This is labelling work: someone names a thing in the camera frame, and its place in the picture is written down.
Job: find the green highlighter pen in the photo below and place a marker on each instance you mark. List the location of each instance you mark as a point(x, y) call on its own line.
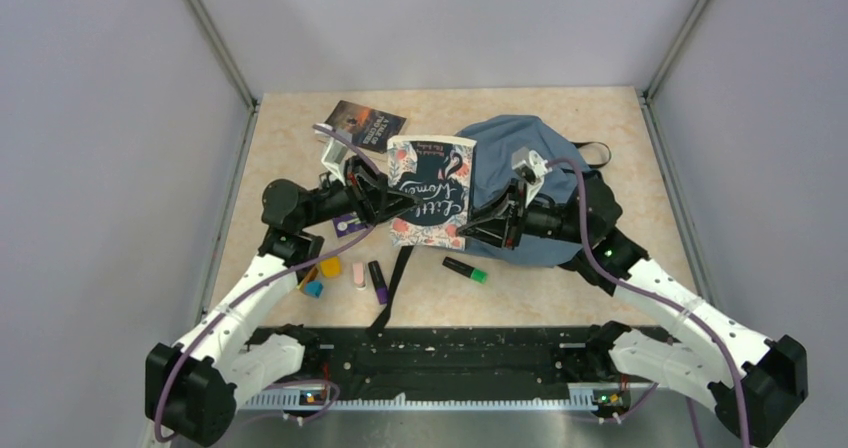
point(465, 270)

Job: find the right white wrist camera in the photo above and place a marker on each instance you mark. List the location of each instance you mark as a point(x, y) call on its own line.
point(532, 169)

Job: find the yellow sharpener block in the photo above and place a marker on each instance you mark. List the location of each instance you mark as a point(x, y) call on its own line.
point(331, 267)

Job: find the dark sunset cover book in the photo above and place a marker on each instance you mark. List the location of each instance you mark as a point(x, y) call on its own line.
point(369, 128)

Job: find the pink eraser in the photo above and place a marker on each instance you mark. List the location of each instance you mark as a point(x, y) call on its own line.
point(359, 276)

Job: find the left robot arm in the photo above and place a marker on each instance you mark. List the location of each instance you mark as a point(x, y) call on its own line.
point(288, 209)

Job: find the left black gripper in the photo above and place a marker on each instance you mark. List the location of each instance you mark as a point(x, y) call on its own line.
point(360, 187)

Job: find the purple cover book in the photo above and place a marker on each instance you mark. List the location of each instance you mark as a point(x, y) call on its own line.
point(347, 224)

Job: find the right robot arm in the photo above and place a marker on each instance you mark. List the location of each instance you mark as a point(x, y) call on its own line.
point(751, 382)

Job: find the blue small block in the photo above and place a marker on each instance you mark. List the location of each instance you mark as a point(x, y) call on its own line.
point(313, 289)

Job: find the floral Little Women book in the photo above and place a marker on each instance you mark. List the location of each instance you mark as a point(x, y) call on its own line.
point(438, 170)

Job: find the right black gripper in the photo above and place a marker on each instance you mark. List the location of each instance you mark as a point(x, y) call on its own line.
point(506, 225)

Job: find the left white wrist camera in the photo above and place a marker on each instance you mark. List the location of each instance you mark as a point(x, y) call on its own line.
point(333, 159)

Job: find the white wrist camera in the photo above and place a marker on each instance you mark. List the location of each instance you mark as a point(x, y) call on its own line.
point(333, 159)
point(532, 169)

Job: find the orange yellow sticky notes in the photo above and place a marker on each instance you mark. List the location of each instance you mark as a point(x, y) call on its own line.
point(306, 276)

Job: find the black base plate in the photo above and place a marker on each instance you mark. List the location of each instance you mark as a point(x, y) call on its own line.
point(457, 364)

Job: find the aluminium frame rail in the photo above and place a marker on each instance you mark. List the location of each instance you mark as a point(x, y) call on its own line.
point(201, 405)

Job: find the purple highlighter pen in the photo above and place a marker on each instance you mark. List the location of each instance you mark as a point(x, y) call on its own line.
point(378, 282)

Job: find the blue student backpack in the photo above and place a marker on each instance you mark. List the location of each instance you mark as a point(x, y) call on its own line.
point(502, 189)

